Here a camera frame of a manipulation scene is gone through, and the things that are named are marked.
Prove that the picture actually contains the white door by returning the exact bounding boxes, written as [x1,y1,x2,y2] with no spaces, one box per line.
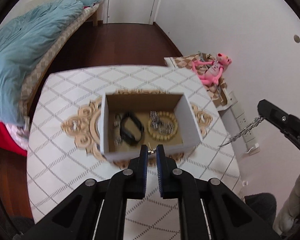
[104,0,163,25]

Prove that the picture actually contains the silver chain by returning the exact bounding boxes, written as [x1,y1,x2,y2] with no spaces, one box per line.
[219,116,265,148]

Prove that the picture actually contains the wooden bead bracelet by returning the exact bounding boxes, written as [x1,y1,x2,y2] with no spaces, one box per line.
[147,111,178,140]

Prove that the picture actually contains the light blue duvet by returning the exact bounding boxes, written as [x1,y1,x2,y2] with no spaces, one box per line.
[0,0,84,127]

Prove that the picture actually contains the diamond patterned tablecloth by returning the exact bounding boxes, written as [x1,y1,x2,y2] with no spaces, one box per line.
[26,65,240,240]

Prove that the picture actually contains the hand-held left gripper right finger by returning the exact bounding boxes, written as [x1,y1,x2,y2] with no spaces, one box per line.
[156,144,282,240]

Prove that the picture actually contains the white charger plug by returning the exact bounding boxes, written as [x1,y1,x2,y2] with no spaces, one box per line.
[246,142,260,155]

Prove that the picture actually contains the person's right hand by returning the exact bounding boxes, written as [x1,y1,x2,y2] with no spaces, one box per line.
[274,167,300,237]

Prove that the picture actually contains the pink plush toy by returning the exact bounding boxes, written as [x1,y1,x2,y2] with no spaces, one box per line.
[191,52,232,85]

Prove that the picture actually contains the pink checkered sheet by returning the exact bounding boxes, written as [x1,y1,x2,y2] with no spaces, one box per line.
[5,122,30,150]

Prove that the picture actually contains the silver pendant necklace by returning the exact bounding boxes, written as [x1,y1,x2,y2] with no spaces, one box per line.
[114,114,123,145]

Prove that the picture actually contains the beige checkered mattress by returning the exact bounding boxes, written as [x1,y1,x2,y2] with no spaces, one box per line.
[17,2,100,120]

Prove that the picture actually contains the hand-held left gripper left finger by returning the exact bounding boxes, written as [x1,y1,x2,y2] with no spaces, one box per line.
[14,144,148,240]

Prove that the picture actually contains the silver woven bracelet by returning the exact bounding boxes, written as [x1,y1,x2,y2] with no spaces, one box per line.
[150,111,174,133]

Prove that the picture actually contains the brown checkered cloth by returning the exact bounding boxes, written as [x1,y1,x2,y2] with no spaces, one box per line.
[164,51,230,108]

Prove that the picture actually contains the black fitness band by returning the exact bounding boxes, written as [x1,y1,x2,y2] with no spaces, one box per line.
[120,112,145,145]

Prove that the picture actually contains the red blanket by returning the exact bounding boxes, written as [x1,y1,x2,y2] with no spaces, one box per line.
[0,117,28,157]

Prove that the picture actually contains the cardboard box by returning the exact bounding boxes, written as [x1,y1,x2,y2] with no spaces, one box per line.
[100,92,203,163]

